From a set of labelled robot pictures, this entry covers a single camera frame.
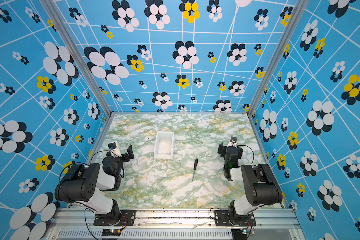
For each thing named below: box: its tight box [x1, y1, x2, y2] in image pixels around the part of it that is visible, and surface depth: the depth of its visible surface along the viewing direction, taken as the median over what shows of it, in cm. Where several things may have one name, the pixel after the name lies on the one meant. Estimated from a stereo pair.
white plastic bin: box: [154, 131, 175, 160], surface depth 101 cm
